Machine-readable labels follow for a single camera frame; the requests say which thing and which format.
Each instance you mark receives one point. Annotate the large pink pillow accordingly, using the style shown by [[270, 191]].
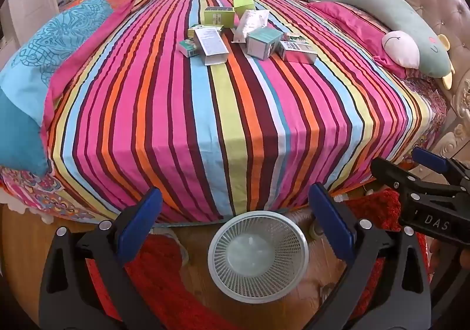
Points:
[[349, 21]]

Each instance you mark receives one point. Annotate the plain green cardboard box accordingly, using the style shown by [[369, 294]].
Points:
[[244, 2]]

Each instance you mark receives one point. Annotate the thin white and green box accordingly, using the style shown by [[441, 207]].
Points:
[[294, 37]]

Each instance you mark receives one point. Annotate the white plastic mesh wastebasket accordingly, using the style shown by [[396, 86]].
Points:
[[257, 253]]

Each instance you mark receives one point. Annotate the white plastic bag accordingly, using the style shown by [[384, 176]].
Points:
[[251, 26]]

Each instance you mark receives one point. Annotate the translucent slipper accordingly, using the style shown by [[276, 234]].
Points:
[[178, 245]]

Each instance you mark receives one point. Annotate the white box with green print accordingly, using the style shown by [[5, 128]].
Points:
[[298, 52]]

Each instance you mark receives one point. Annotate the cream carved bed frame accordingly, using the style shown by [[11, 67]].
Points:
[[459, 120]]

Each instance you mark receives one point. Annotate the light green labelled box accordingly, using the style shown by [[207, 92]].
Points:
[[219, 17]]

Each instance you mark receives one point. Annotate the white round plush cushion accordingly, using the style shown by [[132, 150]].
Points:
[[401, 50]]

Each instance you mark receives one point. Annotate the small green and white box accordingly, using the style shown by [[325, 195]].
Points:
[[189, 48]]

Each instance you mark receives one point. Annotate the teal and white box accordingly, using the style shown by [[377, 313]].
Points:
[[264, 44]]

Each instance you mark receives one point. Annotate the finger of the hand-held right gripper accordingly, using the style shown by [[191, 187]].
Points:
[[431, 160], [393, 172]]

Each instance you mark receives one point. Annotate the person's right hand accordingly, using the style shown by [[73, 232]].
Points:
[[437, 251]]

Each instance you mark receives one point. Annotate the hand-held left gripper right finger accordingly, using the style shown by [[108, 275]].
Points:
[[330, 223]]

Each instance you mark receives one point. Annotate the blue orange pink duvet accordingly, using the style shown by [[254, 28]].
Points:
[[73, 28]]

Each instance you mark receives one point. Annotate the striped colourful bed sheet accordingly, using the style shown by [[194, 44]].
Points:
[[235, 113]]

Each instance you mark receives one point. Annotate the long white cardboard box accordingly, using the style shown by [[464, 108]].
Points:
[[211, 46]]

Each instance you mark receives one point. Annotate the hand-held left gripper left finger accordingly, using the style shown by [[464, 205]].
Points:
[[141, 219]]

